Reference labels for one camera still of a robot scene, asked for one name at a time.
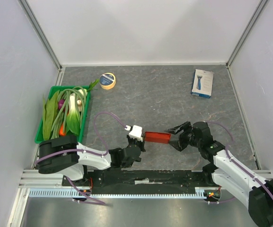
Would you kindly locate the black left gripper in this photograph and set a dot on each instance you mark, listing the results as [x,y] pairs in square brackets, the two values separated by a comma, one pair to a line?
[141,143]

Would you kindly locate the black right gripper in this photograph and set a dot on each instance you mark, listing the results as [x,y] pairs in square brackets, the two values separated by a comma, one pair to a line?
[182,138]

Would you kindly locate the red paper box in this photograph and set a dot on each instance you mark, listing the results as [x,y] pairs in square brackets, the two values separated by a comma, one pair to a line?
[157,137]

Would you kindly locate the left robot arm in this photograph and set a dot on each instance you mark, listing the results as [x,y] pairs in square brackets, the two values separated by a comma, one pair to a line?
[65,155]

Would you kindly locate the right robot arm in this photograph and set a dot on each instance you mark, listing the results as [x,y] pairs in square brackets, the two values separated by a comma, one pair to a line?
[254,191]

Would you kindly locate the razor package box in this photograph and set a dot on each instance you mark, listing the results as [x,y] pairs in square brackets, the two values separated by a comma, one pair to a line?
[202,83]

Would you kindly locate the bok choy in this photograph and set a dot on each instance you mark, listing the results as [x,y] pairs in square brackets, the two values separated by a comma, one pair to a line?
[73,117]

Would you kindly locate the masking tape roll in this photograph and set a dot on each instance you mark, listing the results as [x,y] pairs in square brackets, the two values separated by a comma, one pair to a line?
[107,81]

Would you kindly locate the orange carrot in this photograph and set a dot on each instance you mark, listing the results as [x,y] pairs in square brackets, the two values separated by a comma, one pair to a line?
[62,131]

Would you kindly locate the purple onion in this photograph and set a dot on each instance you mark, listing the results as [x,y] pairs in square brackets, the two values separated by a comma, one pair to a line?
[60,104]

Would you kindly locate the green long beans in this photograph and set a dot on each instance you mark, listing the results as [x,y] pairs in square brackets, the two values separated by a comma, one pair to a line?
[60,118]

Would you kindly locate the green leafy vegetables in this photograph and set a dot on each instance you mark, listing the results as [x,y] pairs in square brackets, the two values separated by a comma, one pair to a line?
[50,107]

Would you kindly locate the green plastic tray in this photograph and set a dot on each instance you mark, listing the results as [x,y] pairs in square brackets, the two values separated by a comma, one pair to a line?
[55,113]

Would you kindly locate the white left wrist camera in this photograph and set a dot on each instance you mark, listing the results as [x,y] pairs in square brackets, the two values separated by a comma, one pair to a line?
[135,132]

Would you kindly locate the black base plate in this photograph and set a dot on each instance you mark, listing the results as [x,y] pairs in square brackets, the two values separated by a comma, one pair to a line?
[141,182]

